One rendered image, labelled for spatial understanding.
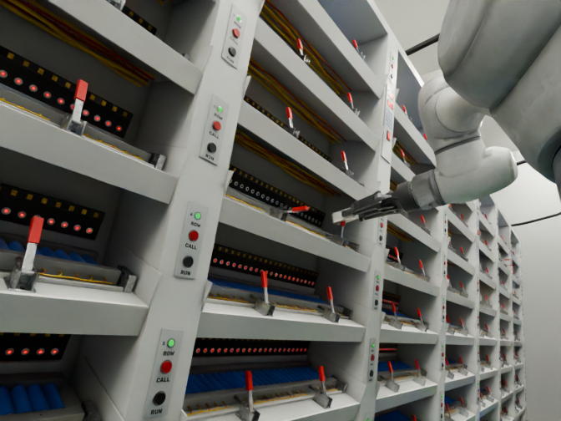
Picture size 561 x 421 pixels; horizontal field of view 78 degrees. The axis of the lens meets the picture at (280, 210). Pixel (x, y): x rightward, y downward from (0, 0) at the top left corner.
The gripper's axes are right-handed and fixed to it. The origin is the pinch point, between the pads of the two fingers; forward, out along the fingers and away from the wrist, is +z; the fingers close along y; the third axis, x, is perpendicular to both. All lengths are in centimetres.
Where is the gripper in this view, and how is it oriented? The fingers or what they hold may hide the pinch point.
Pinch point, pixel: (345, 215)
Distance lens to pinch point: 99.9
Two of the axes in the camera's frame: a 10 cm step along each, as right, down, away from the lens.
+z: -7.7, 2.8, 5.7
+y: 6.4, 2.8, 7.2
